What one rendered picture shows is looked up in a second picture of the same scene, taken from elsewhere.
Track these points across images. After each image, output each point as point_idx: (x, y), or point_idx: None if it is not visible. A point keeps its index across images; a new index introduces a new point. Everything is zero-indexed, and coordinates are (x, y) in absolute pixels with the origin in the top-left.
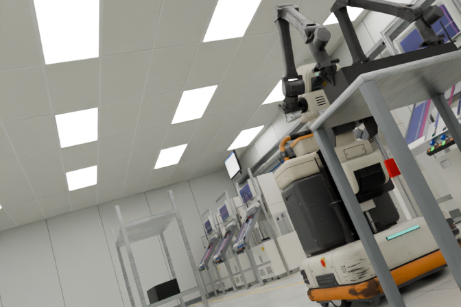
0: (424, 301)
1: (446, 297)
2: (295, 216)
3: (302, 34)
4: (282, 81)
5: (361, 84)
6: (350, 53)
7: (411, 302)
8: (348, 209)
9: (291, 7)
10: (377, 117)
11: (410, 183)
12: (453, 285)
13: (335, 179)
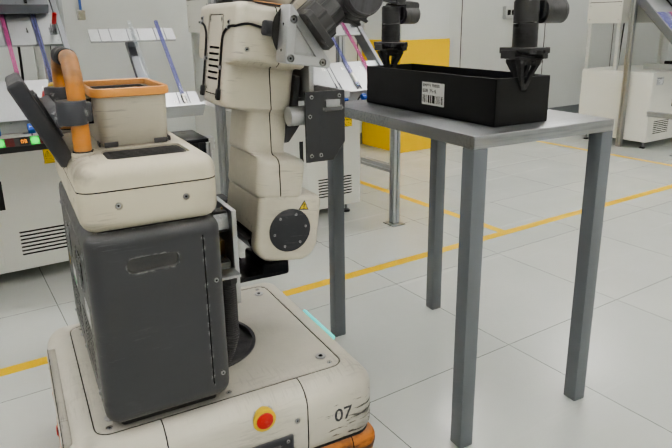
0: (422, 418)
1: (443, 402)
2: (151, 315)
3: None
4: None
5: (608, 131)
6: None
7: (405, 428)
8: (472, 295)
9: None
10: (602, 179)
11: (592, 265)
12: (379, 389)
13: (474, 243)
